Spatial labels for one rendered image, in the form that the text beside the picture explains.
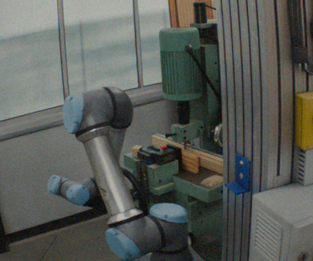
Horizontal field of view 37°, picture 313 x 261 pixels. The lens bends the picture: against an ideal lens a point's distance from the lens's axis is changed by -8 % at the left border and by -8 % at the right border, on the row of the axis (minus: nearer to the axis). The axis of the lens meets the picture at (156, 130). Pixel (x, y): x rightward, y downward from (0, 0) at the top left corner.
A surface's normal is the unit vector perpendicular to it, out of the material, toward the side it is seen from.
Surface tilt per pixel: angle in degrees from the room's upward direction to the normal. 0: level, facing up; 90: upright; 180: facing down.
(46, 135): 90
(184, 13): 87
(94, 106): 61
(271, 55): 90
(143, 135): 90
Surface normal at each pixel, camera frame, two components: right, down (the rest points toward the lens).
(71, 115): -0.85, 0.11
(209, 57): 0.61, 0.21
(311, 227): 0.35, 0.27
